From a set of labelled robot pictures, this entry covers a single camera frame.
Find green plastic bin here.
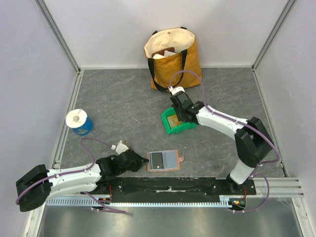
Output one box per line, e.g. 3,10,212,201
161,108,197,135

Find pink leather card holder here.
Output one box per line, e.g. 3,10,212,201
147,150,184,172

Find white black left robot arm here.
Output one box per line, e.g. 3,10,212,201
16,149,149,212

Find white cards in bin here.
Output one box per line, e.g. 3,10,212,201
167,115,182,129

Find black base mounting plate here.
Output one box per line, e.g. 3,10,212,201
89,177,256,203

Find blue white tissue roll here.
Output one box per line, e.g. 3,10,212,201
65,109,93,136

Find mustard yellow tote bag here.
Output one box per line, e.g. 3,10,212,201
144,27,202,91

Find white paper in bag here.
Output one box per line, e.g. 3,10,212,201
153,51,176,59

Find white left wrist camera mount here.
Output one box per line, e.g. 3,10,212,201
111,140,129,155

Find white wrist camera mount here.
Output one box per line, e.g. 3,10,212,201
168,86,185,95
111,140,129,155

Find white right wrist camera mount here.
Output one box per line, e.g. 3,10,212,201
168,86,185,95

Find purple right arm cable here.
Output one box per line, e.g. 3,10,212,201
168,71,281,213

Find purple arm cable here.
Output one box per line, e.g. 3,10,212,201
15,138,117,205
168,71,281,213

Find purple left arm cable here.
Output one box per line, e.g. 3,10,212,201
15,138,117,205

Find grey slotted cable duct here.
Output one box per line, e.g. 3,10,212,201
45,196,234,208

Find right aluminium frame post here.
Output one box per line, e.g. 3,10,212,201
251,0,297,72

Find aluminium frame post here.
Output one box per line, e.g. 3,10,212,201
35,0,81,74
251,0,297,72

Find left aluminium frame post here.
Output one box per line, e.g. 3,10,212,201
35,0,81,74

